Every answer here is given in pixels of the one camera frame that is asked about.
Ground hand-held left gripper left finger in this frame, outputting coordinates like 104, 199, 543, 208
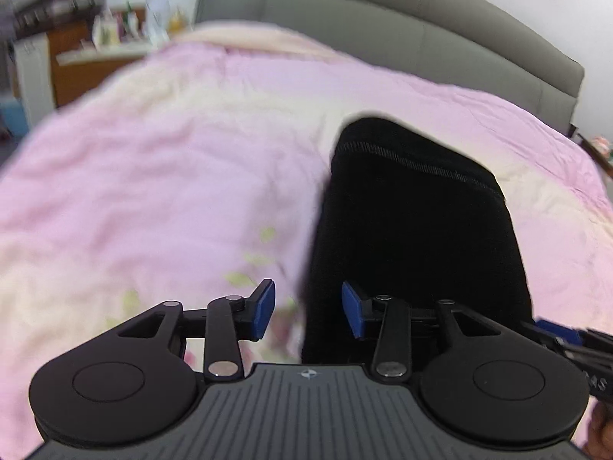
115, 278, 277, 383

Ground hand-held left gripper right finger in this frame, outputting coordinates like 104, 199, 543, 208
341, 281, 503, 382

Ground black pants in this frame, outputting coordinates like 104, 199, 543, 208
299, 115, 535, 366

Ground person's right hand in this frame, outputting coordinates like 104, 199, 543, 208
583, 397, 613, 459

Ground pink blanket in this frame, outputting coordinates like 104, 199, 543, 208
0, 21, 613, 449

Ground dark bedside table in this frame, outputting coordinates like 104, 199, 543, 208
569, 123, 613, 176

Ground grey padded headboard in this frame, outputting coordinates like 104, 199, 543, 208
194, 0, 586, 136

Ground wooden dresser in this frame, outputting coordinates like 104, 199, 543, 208
50, 6, 161, 108

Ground blue plastic bin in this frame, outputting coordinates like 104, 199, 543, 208
0, 98, 26, 138

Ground white cabinet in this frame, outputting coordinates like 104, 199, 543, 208
13, 37, 54, 126

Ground dark wall shelf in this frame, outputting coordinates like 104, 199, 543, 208
11, 0, 104, 38

